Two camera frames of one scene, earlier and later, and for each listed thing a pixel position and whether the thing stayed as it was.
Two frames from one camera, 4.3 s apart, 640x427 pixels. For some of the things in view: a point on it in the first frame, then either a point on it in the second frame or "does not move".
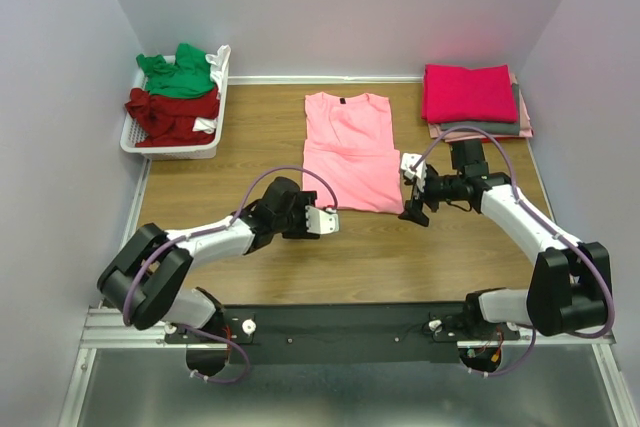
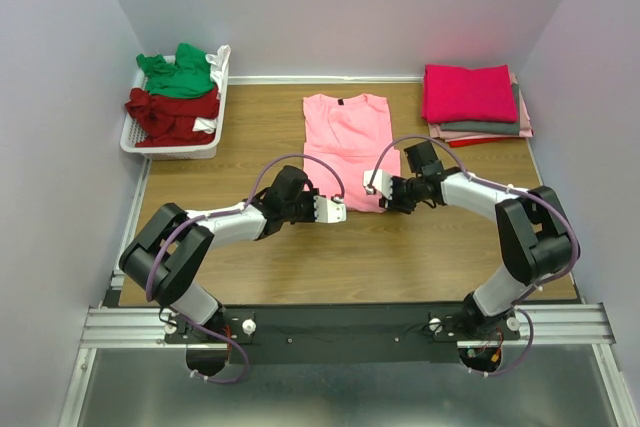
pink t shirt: x=349 y=157 does not move
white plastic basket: x=134 y=133 does not move
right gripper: x=413 y=207 -> x=395 y=204
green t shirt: x=188 y=75 does not move
